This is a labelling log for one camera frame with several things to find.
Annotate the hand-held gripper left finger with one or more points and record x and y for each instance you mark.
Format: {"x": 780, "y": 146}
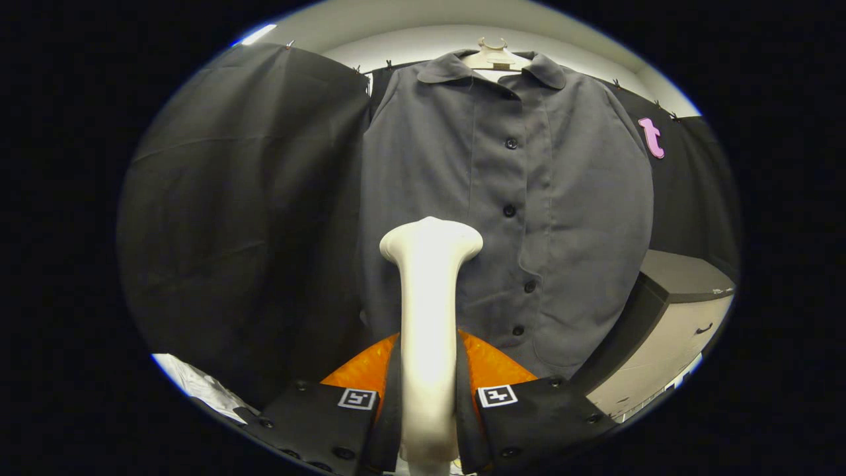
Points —
{"x": 324, "y": 423}

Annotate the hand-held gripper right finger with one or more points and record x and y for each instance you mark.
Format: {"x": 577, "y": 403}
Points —
{"x": 535, "y": 423}

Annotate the white garment steamer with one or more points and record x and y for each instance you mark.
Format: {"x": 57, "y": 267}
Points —
{"x": 428, "y": 317}

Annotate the grey button-up shirt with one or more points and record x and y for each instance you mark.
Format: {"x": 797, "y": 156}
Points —
{"x": 575, "y": 218}

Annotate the cream garment hanger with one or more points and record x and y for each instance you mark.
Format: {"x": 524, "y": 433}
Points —
{"x": 492, "y": 59}

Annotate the white crumpled plastic sheet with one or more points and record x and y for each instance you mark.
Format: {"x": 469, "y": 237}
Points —
{"x": 198, "y": 387}

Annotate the grey-topped beige cabinet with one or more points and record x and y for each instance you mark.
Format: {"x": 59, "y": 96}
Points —
{"x": 661, "y": 344}

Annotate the black backdrop cloth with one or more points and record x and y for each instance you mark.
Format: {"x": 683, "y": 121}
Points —
{"x": 244, "y": 198}

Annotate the narrow ceiling light strip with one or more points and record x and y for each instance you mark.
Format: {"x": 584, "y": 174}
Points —
{"x": 256, "y": 34}

